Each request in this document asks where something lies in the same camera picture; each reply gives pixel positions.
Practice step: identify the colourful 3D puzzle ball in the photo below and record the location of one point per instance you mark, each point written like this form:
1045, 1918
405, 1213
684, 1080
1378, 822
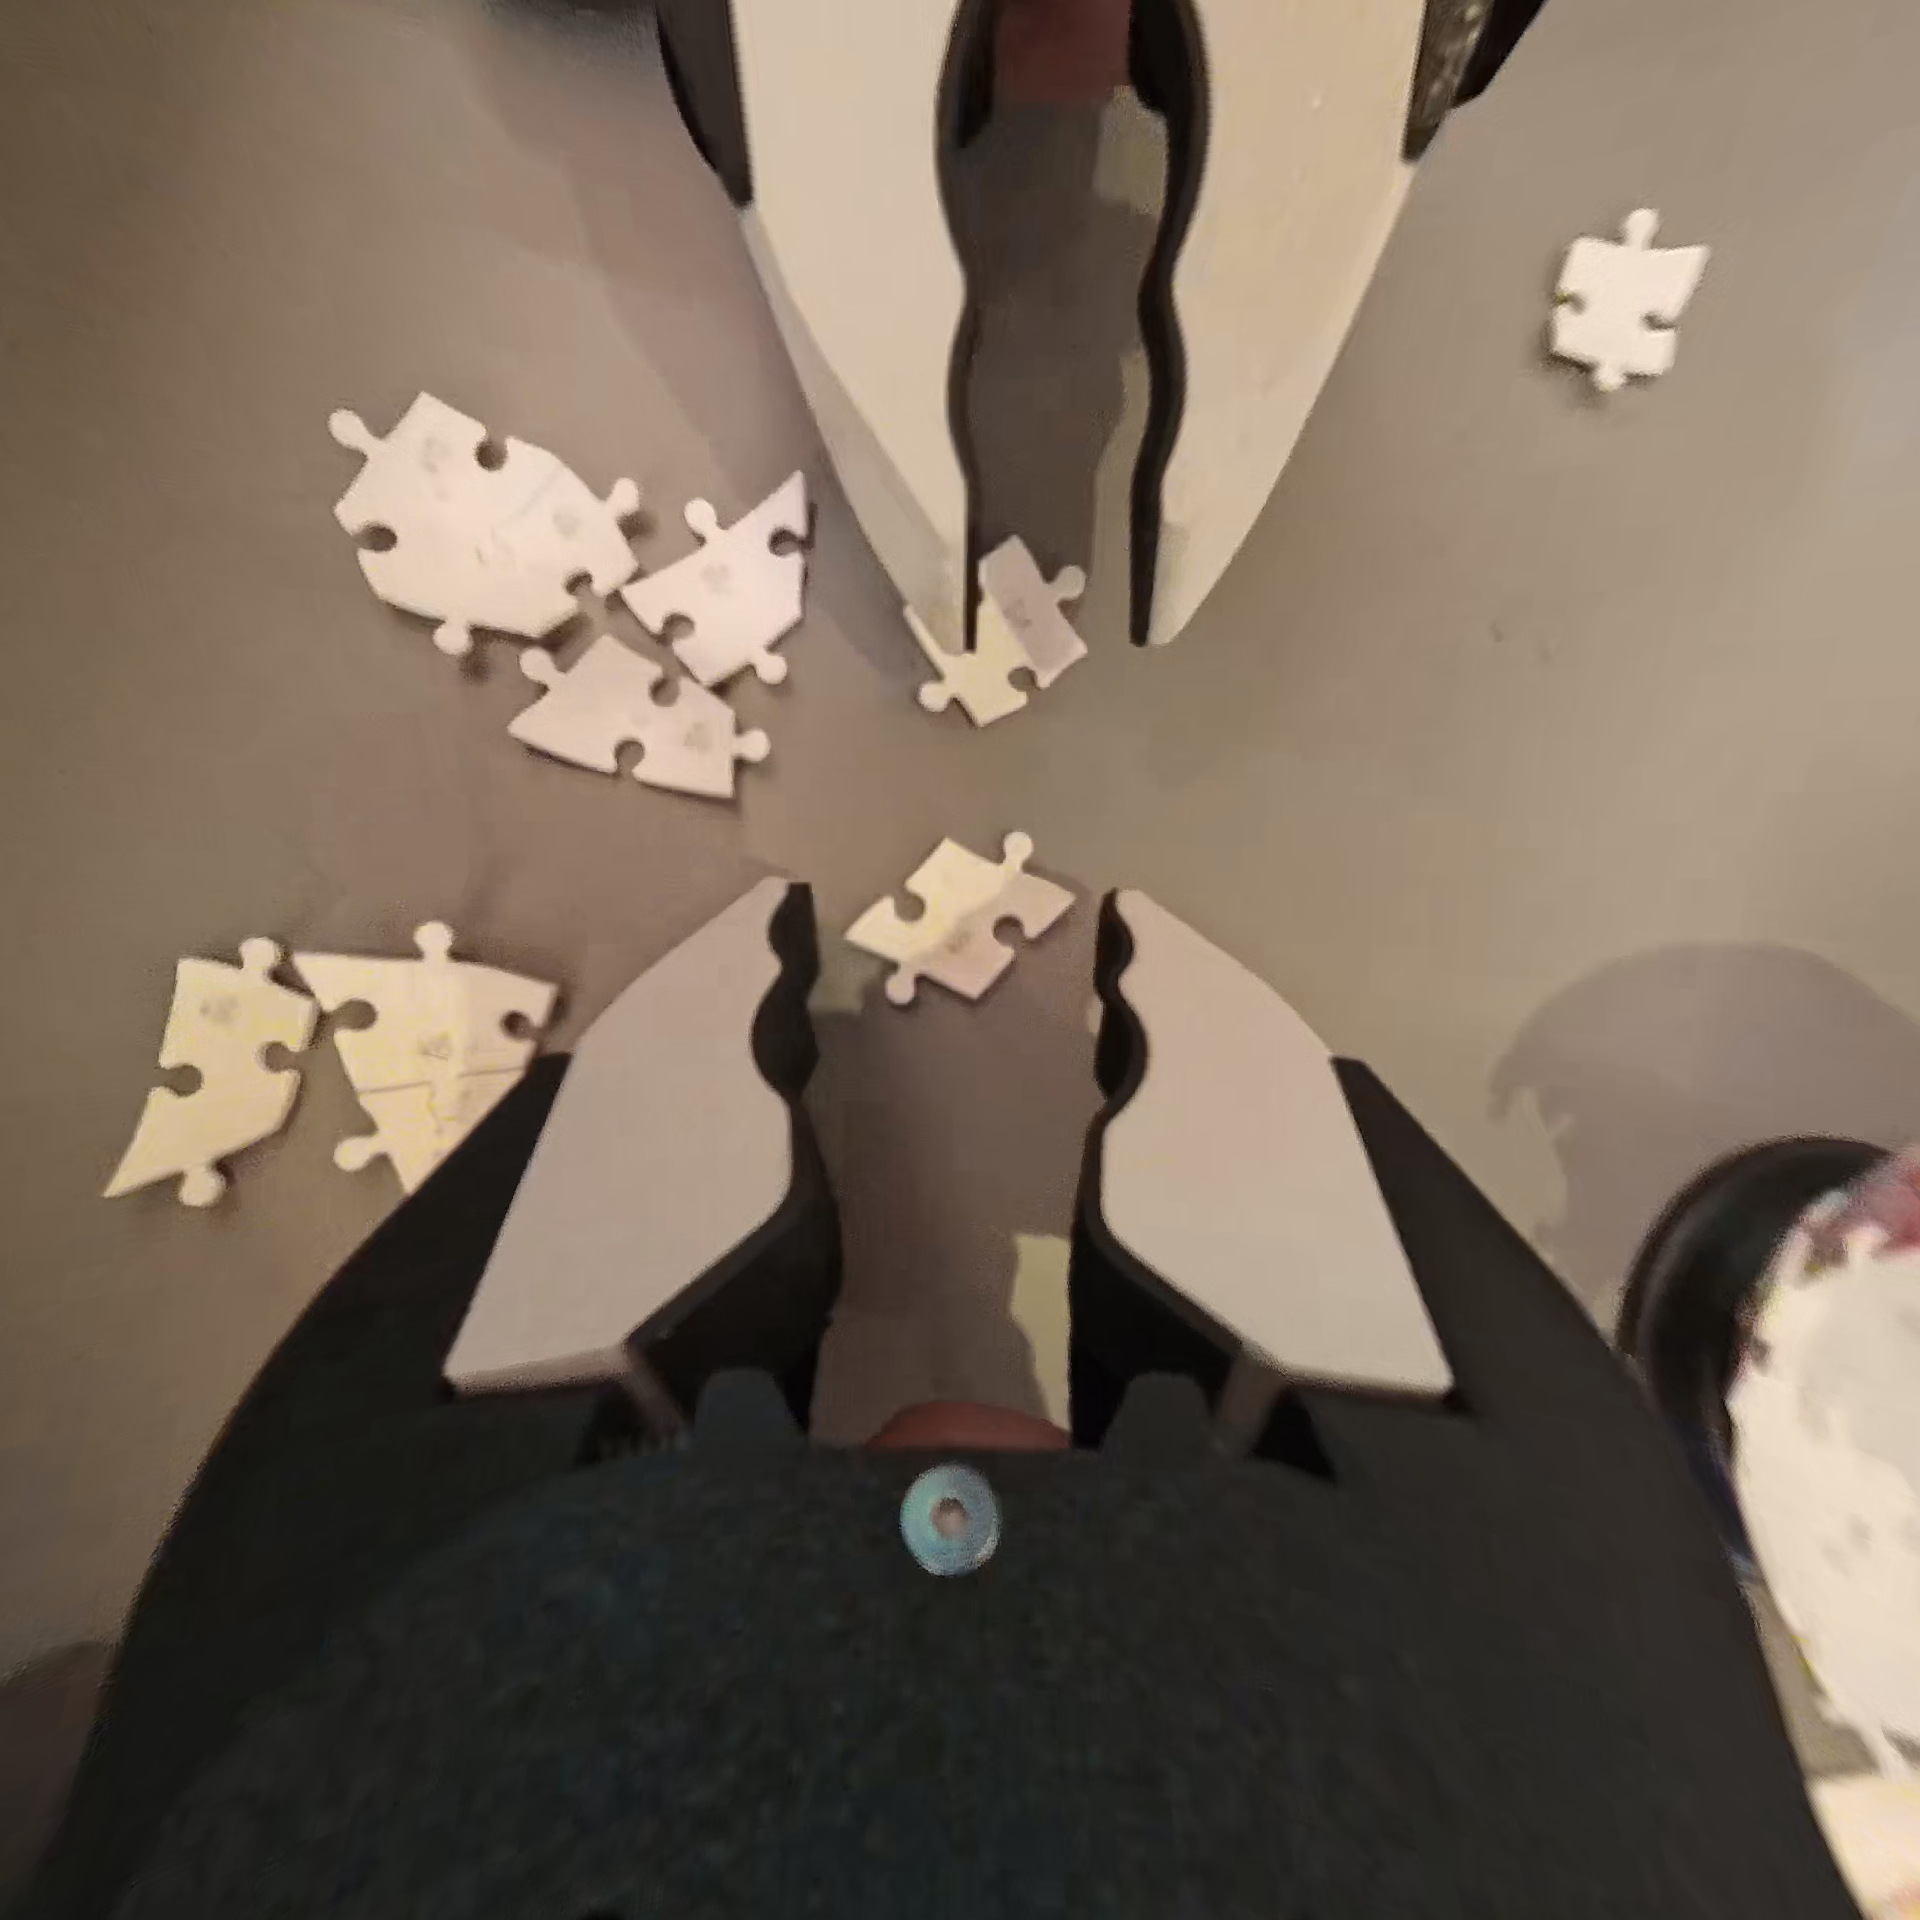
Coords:
1846, 1471

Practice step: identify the white puzzle piece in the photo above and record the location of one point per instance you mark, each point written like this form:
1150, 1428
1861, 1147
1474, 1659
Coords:
1628, 300
991, 675
962, 923

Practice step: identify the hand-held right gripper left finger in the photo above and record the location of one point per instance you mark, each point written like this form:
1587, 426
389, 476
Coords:
646, 1171

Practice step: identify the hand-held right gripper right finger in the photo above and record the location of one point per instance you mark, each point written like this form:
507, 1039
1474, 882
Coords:
1261, 1184

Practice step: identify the black ball stand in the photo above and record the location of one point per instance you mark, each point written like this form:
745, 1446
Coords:
1694, 1277

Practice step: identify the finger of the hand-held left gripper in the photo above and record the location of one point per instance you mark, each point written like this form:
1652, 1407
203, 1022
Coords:
1291, 195
855, 195

